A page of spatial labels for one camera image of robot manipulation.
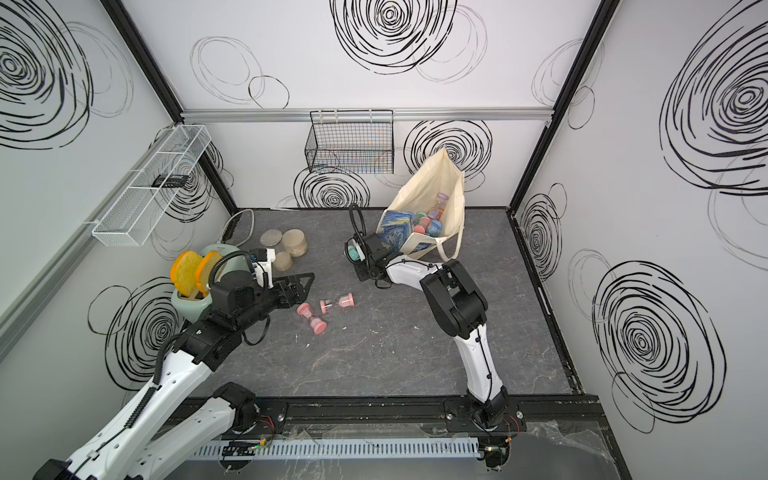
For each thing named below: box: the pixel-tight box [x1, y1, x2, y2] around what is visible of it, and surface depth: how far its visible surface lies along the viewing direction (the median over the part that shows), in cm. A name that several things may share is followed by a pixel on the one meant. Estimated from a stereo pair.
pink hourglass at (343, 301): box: [320, 293, 355, 314], surface depth 93 cm
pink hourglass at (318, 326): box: [296, 302, 328, 335], surface depth 90 cm
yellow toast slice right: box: [196, 250, 223, 297], surface depth 78 cm
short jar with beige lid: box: [282, 228, 308, 258], surface depth 105 cm
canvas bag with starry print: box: [376, 148, 466, 262], surface depth 94 cm
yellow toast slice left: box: [170, 250, 203, 297], surface depth 80 cm
